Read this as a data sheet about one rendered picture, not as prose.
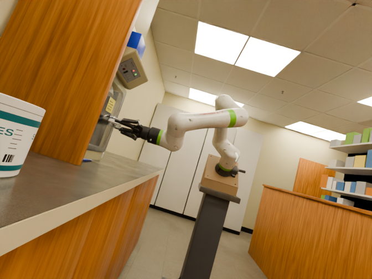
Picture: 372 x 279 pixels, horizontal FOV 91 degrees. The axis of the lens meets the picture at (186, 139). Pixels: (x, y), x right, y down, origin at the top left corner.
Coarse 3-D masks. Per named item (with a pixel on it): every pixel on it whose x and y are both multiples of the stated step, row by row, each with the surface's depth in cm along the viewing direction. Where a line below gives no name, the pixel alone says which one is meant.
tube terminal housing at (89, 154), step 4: (116, 76) 98; (120, 80) 104; (124, 88) 112; (88, 152) 93; (92, 152) 97; (96, 152) 102; (100, 152) 106; (84, 156) 90; (88, 156) 94; (92, 156) 98; (96, 156) 103; (100, 156) 108
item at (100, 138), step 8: (112, 88) 95; (120, 88) 104; (112, 96) 98; (120, 96) 107; (104, 104) 92; (120, 104) 110; (104, 112) 94; (112, 112) 103; (104, 120) 97; (96, 128) 91; (104, 128) 99; (112, 128) 110; (96, 136) 94; (104, 136) 102; (96, 144) 96; (104, 144) 105
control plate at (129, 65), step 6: (126, 60) 87; (132, 60) 90; (120, 66) 89; (126, 66) 92; (132, 66) 94; (120, 72) 93; (132, 72) 99; (138, 72) 102; (126, 78) 101; (132, 78) 104
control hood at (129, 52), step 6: (126, 48) 85; (132, 48) 85; (126, 54) 84; (132, 54) 86; (138, 60) 92; (138, 66) 97; (144, 72) 105; (120, 78) 100; (138, 78) 107; (144, 78) 111; (126, 84) 107; (132, 84) 110; (138, 84) 114
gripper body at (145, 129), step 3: (135, 126) 100; (138, 126) 99; (141, 126) 100; (144, 126) 101; (138, 129) 100; (141, 129) 100; (144, 129) 99; (147, 129) 99; (138, 132) 101; (141, 132) 98; (144, 132) 98; (147, 132) 99; (135, 135) 103; (138, 135) 102; (141, 135) 99; (144, 135) 99; (141, 138) 101; (144, 138) 100
